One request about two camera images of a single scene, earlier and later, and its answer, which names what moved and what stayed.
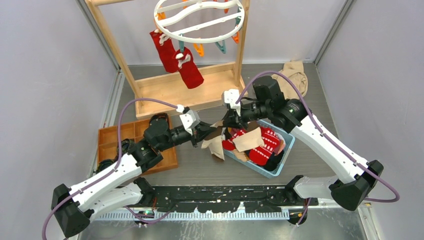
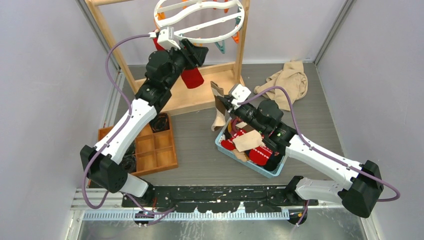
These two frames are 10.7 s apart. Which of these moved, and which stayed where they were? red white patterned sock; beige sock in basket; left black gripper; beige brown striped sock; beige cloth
Moved: left black gripper; beige brown striped sock
Stayed: beige cloth; red white patterned sock; beige sock in basket
